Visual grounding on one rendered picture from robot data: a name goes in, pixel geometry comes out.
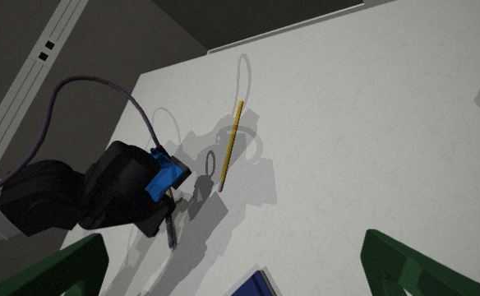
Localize yellow pencil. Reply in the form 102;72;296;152
218;100;243;192

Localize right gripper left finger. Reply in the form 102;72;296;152
0;233;109;296

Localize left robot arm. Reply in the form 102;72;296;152
0;141;161;241

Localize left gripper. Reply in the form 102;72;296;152
120;147;184;238

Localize dark grey ballpoint pen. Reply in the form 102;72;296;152
165;215;177;252

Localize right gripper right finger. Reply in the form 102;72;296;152
360;229;480;296

